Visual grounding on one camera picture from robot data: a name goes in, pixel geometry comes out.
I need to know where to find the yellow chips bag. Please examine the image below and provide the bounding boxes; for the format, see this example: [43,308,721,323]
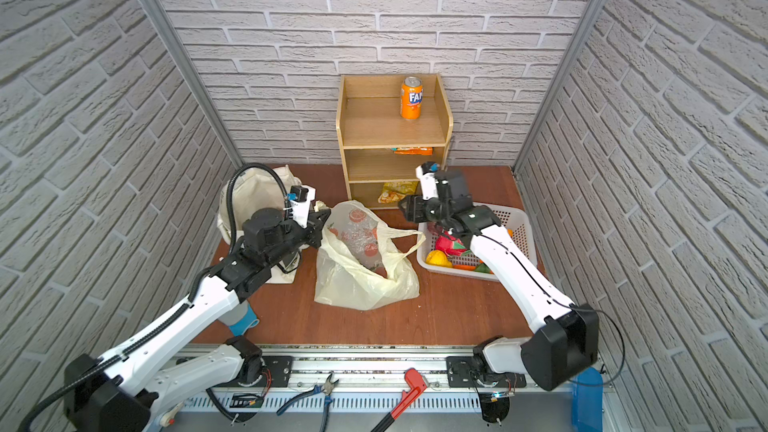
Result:
[377,181,418,204]

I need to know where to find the white floral canvas tote bag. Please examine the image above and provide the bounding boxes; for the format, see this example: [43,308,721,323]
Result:
[217,165,302,284]

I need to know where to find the cream plastic grocery bag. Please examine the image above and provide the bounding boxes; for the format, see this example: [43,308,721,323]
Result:
[314,200,425,311]

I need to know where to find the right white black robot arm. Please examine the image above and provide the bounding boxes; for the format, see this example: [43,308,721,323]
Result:
[398,162,600,391]

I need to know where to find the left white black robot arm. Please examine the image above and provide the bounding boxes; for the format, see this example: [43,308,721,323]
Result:
[63,208,331,431]

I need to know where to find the pink dragon fruit toy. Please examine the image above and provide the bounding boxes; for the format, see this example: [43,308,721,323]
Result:
[435,235,469,257]

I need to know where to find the yellow lemon toy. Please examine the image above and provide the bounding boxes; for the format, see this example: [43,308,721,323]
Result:
[425,250,453,268]

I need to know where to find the orange Fox's candy bag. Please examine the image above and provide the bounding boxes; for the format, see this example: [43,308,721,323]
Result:
[392,147,433,156]

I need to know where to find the white plastic basket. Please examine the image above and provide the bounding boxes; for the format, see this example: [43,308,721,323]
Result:
[416,203,538,282]

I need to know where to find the wooden shelf unit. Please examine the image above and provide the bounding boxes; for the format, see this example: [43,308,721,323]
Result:
[336,74,453,209]

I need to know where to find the grey blue work glove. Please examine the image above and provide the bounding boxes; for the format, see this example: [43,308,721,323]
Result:
[219,301,260,336]

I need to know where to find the orange Fanta can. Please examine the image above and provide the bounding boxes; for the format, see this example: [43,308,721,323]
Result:
[400,76,423,120]

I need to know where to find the red black clamp tool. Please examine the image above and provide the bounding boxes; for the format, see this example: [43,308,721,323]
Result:
[371,368,428,432]

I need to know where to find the blue plastic container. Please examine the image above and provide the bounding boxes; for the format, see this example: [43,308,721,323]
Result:
[571,368,603,432]

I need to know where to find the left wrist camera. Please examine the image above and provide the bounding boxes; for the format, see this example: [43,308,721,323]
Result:
[287,185,316,228]

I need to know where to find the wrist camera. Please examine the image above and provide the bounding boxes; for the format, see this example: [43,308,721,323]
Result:
[416,161,439,200]
[287,185,316,228]

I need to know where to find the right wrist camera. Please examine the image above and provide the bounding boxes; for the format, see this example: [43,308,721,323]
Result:
[416,161,439,200]

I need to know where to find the black corrugated cable hose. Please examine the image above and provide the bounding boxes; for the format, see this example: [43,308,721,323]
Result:
[17,163,292,432]

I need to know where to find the blue handled pliers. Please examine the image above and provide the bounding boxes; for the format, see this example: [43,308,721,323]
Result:
[275,372,341,432]

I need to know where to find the aluminium mounting rail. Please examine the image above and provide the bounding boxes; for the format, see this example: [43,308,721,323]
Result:
[149,344,543,429]

